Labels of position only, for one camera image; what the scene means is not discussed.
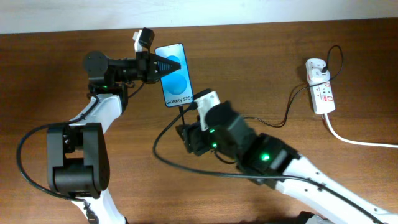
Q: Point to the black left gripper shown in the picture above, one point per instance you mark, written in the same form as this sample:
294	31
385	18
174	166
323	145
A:
146	66

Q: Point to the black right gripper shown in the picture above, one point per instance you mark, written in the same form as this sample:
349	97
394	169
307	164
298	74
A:
199	136

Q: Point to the blue Samsung Galaxy smartphone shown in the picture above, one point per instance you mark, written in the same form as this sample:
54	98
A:
177	87

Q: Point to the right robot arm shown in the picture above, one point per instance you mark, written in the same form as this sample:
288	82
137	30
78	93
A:
269	160

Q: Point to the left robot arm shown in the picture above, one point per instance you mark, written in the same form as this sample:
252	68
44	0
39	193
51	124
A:
78	166

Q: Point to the white USB charger plug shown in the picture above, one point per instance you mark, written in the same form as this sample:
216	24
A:
315	76

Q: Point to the white power strip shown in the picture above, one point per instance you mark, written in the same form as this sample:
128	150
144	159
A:
321	94

